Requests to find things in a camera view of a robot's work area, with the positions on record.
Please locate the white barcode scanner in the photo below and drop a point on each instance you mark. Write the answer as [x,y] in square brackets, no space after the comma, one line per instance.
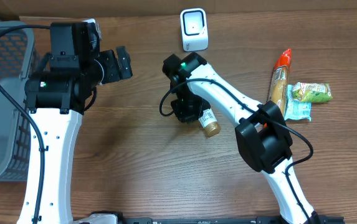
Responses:
[194,31]

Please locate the mint green wipes packet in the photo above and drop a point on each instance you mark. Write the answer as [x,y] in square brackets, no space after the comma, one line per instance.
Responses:
[296,110]

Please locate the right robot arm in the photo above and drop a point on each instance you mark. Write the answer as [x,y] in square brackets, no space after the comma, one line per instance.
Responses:
[263,138]

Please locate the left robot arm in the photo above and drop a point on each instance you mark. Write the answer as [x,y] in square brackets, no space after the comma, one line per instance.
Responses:
[58,93]

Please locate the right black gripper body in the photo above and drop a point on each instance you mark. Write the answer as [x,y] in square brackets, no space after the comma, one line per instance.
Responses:
[192,106]

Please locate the red spaghetti packet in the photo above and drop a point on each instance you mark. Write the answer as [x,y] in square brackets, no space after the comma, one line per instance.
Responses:
[279,81]

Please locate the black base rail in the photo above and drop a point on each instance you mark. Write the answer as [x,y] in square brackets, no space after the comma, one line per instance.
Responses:
[119,218]

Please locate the grey plastic shopping basket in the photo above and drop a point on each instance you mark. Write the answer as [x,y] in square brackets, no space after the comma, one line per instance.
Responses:
[18,59]

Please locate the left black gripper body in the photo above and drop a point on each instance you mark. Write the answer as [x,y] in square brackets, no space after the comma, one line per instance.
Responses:
[111,70]

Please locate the white Pantene conditioner tube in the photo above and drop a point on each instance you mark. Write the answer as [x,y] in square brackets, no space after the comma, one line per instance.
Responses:
[209,123]

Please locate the green yellow snack packet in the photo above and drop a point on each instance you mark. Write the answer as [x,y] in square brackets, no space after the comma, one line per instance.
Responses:
[312,92]

